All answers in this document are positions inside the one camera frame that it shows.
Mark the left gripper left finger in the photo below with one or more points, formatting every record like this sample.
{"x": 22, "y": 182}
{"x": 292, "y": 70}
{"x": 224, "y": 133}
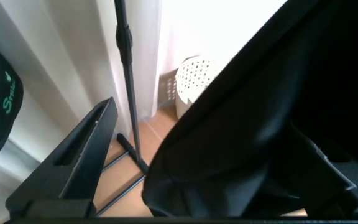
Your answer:
{"x": 73, "y": 186}

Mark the black clothes rack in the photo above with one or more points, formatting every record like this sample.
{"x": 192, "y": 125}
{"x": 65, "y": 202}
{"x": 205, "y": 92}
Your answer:
{"x": 126, "y": 46}

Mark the white laundry basket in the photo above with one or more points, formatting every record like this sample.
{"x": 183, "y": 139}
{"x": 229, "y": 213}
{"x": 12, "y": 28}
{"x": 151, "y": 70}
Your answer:
{"x": 194, "y": 81}

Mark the beige curtain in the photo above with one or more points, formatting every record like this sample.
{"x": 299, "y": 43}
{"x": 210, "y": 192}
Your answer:
{"x": 73, "y": 46}

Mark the black heap of clothes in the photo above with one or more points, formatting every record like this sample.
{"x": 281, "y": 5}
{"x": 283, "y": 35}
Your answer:
{"x": 244, "y": 124}

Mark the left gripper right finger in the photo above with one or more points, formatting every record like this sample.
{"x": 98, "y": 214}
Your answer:
{"x": 337, "y": 193}

